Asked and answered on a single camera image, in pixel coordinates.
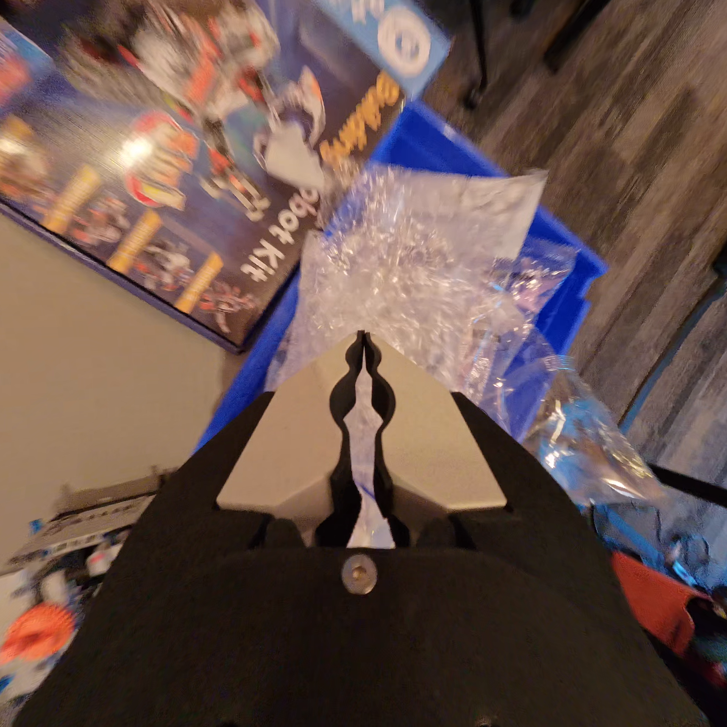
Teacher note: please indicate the partly built brick robot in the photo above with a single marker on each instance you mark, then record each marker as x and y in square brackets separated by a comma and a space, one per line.
[40, 630]

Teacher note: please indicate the printed robot kit box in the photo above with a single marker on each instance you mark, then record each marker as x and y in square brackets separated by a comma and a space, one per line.
[113, 170]

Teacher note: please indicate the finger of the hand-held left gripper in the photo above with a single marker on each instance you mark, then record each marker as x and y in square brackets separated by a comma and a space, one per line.
[292, 162]

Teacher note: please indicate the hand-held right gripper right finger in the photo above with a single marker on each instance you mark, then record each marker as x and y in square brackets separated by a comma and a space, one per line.
[443, 454]

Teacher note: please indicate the bubble wrap pouch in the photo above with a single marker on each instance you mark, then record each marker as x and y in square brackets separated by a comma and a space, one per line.
[397, 272]

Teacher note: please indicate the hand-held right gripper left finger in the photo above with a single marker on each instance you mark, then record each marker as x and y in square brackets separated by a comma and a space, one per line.
[284, 454]

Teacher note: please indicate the blue plastic bin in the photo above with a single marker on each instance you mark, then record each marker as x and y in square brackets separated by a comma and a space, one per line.
[426, 136]

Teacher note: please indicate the clear plastic bag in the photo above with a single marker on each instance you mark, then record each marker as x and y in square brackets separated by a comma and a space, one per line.
[585, 437]

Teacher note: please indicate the red cloth bag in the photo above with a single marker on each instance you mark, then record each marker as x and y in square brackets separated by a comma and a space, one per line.
[653, 602]

